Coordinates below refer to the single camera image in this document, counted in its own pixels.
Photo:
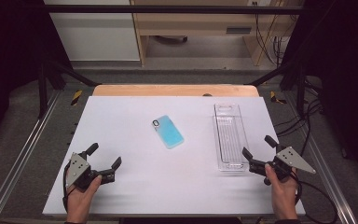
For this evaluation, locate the white cabinet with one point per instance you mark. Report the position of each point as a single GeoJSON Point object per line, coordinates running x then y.
{"type": "Point", "coordinates": [96, 34]}

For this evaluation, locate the iridescent blue phone case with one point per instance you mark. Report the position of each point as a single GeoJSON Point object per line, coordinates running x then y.
{"type": "Point", "coordinates": [168, 132]}

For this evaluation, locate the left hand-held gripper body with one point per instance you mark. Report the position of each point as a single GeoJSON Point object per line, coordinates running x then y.
{"type": "Point", "coordinates": [78, 169]}

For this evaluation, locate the clear plastic packaging box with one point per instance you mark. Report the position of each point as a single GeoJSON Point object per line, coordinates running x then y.
{"type": "Point", "coordinates": [231, 137]}

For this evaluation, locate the wooden table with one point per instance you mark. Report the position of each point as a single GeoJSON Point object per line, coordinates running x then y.
{"type": "Point", "coordinates": [167, 90]}

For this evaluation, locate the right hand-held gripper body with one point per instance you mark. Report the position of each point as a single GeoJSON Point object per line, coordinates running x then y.
{"type": "Point", "coordinates": [287, 160]}

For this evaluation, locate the black frame crossbar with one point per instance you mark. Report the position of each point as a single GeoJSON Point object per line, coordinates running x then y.
{"type": "Point", "coordinates": [167, 9]}

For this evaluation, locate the black curtain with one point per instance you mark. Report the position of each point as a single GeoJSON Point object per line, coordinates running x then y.
{"type": "Point", "coordinates": [348, 77]}
{"type": "Point", "coordinates": [9, 62]}

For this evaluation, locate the light wooden desk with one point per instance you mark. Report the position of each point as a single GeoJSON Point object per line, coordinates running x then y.
{"type": "Point", "coordinates": [195, 23]}

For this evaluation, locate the white table board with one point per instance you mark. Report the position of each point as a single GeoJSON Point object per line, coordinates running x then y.
{"type": "Point", "coordinates": [155, 183]}

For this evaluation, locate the person's right hand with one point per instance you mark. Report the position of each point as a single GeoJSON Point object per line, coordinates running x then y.
{"type": "Point", "coordinates": [284, 196]}

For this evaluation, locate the aluminium rail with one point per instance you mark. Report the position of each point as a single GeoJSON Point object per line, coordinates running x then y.
{"type": "Point", "coordinates": [329, 174]}
{"type": "Point", "coordinates": [24, 149]}

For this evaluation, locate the person's left hand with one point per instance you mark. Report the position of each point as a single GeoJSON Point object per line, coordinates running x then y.
{"type": "Point", "coordinates": [78, 203]}

